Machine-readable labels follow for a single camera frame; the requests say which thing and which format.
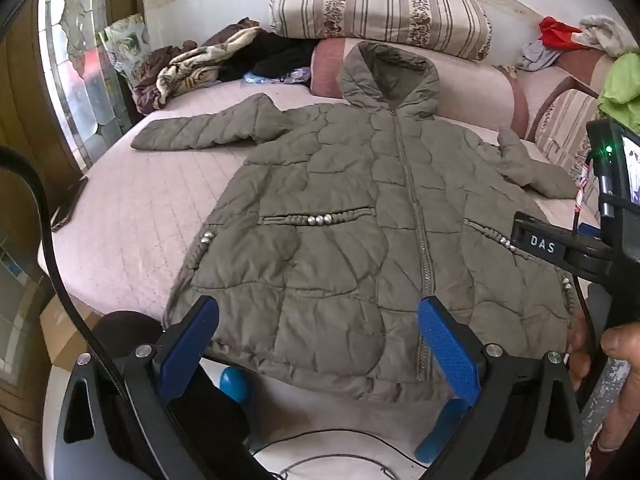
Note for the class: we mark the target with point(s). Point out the striped floral cushion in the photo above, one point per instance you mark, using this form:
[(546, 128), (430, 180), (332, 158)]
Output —
[(565, 130)]

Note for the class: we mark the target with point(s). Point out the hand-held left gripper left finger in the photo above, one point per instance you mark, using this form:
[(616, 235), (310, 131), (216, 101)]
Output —
[(187, 347)]

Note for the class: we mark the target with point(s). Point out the white printed stick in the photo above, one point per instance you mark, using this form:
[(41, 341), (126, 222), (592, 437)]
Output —
[(581, 185)]

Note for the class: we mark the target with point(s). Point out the blue ball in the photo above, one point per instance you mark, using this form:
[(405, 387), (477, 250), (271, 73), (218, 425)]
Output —
[(235, 385)]

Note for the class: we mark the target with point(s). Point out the olive quilted hooded jacket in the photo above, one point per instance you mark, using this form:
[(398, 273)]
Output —
[(325, 210)]

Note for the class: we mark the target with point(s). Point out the red cloth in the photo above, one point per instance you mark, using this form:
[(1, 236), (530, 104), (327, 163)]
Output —
[(557, 35)]

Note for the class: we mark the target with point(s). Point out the beige cloth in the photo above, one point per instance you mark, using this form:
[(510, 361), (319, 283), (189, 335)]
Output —
[(607, 32)]

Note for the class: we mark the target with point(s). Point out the green cloth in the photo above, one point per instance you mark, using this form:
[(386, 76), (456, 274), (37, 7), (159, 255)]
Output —
[(622, 85)]

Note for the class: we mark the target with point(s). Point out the frosted glass window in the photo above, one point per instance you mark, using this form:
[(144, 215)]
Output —
[(82, 85)]

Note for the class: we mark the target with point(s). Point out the person's right hand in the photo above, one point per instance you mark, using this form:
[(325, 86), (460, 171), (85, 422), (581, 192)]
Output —
[(622, 342)]

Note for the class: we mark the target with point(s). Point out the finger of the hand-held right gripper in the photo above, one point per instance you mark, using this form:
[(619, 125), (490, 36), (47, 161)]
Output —
[(542, 246)]

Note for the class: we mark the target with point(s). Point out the long pink bolster cushion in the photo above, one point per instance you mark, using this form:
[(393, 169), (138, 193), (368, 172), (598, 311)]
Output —
[(480, 95)]

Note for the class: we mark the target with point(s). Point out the striped floral pillow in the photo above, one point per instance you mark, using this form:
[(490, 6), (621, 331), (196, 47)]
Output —
[(375, 0)]

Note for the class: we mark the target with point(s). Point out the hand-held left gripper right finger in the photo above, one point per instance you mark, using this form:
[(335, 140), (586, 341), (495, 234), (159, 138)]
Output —
[(450, 350)]

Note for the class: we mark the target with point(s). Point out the light blue cloth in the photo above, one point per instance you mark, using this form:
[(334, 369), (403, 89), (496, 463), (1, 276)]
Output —
[(260, 79)]

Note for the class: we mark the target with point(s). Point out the brown beige blanket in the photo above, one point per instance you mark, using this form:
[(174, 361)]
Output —
[(190, 67)]

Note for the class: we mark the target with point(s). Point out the grey cloth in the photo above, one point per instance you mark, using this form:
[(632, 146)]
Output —
[(537, 57)]

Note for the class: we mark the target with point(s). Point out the cardboard box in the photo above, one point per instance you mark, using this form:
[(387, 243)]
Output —
[(65, 330)]

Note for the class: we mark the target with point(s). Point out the black clothes pile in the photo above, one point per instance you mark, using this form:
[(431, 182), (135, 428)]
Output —
[(280, 57)]

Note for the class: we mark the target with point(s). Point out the short pink bolster cushion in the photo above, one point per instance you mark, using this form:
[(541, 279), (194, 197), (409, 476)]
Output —
[(575, 72)]

